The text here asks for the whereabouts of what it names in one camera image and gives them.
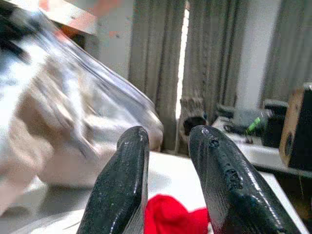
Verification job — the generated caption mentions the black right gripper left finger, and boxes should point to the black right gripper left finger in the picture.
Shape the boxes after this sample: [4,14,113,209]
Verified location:
[76,126,150,234]

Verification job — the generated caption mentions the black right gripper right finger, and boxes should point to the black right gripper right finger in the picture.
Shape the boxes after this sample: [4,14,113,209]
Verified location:
[188,125,303,234]

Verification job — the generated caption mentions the white jeans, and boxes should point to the white jeans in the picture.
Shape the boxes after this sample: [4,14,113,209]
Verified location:
[0,14,164,215]

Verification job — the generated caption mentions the white desk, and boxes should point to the white desk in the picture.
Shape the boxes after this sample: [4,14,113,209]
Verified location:
[211,116,312,177]

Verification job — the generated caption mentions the red shirt white print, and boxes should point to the red shirt white print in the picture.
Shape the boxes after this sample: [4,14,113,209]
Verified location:
[144,194,212,234]

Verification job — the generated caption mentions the white table black legs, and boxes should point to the white table black legs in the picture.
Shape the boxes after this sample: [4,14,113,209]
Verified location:
[0,150,311,234]

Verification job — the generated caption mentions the green stick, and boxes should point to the green stick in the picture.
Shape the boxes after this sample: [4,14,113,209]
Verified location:
[245,117,262,135]

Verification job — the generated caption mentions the black cup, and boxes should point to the black cup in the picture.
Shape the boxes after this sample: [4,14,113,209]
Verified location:
[182,116,208,137]

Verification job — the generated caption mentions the black box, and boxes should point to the black box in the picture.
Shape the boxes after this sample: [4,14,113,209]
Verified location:
[262,99,290,148]

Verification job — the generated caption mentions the grey device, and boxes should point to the grey device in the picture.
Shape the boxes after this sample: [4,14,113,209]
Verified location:
[215,103,273,135]

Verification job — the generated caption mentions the wooden loudspeaker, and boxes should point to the wooden loudspeaker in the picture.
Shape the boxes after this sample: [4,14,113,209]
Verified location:
[279,82,312,171]

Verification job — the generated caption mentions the grey curtain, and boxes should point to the grey curtain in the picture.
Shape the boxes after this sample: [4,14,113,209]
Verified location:
[262,0,312,104]
[180,0,247,156]
[128,0,187,153]

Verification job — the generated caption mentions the white wall shelf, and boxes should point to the white wall shelf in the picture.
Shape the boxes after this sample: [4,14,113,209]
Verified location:
[39,0,98,36]

